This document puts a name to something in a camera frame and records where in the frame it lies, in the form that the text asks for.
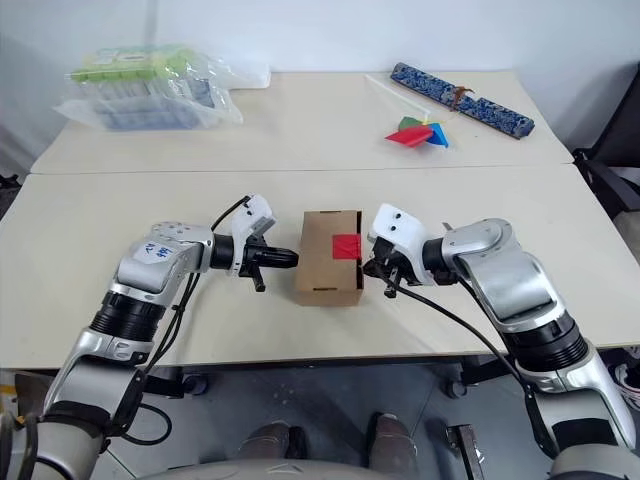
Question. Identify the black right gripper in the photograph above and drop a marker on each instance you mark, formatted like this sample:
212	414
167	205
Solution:
400	262

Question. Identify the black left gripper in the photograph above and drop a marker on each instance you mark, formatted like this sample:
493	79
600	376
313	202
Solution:
252	262

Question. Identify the brown cardboard box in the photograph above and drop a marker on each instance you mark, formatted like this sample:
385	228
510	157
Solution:
327	280

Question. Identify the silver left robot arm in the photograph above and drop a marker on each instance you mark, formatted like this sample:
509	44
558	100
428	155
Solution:
150	260

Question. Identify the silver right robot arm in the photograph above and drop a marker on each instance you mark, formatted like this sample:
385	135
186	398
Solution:
500	260

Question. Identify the blue patterned fabric case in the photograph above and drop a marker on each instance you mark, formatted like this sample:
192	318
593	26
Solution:
465	100

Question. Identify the red tape patch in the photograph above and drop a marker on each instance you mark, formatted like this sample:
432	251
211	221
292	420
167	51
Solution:
345	247

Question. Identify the colourful paper pinwheel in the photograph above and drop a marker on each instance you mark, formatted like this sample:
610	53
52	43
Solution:
415	135

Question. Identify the black table caster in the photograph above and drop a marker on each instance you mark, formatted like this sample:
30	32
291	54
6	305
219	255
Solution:
195	384
457	386

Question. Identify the dark rounded shape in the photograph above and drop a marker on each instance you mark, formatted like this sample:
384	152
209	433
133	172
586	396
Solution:
392	437
272	442

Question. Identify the brown ribbon tassel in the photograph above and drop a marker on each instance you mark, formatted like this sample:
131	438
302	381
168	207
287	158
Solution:
462	95

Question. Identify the flat clear plastic bag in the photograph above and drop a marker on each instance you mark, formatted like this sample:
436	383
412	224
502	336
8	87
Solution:
150	117

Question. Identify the green-topped clear plastic package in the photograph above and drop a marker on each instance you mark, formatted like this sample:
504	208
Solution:
135	67

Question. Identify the black chair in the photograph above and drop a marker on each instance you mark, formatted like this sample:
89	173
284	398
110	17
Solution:
612	145

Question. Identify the black equipment beside table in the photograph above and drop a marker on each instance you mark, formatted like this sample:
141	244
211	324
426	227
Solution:
7	192

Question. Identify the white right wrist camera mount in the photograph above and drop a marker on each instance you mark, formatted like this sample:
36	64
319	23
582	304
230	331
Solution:
400	235

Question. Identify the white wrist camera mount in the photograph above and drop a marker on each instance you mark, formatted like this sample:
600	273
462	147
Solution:
255	215
400	235

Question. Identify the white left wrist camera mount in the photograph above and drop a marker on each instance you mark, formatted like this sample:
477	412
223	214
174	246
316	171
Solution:
255	215

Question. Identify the black table frame bar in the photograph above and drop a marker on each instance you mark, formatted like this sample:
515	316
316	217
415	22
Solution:
165	385
487	369

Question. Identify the dark metal bracket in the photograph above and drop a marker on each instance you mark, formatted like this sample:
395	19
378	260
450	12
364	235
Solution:
462	447

